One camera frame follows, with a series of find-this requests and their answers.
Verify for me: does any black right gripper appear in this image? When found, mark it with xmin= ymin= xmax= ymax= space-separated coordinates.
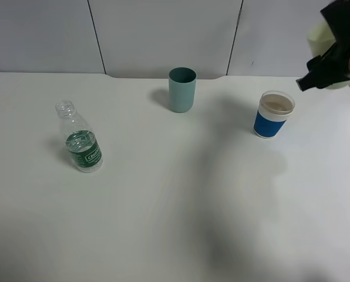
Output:
xmin=296 ymin=0 xmax=350 ymax=92

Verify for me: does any pale green plastic cup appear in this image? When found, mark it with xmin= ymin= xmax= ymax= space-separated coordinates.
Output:
xmin=297 ymin=22 xmax=350 ymax=91

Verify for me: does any clear bottle with green label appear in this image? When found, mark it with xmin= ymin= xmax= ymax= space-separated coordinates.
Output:
xmin=55 ymin=100 xmax=103 ymax=173

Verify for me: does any blue sleeved paper cup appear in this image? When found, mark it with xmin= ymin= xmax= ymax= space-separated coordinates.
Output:
xmin=253 ymin=90 xmax=295 ymax=139

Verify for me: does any teal plastic cup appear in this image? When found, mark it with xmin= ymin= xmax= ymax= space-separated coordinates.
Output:
xmin=169 ymin=67 xmax=197 ymax=113

